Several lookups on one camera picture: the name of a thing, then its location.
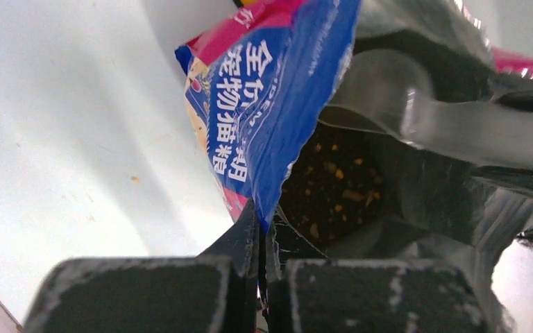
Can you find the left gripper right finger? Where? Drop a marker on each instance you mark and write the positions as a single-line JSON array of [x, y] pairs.
[[307, 292]]

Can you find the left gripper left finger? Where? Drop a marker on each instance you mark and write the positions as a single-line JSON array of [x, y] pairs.
[[215, 291]]

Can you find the cat food bag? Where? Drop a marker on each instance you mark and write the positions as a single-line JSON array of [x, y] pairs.
[[376, 129]]

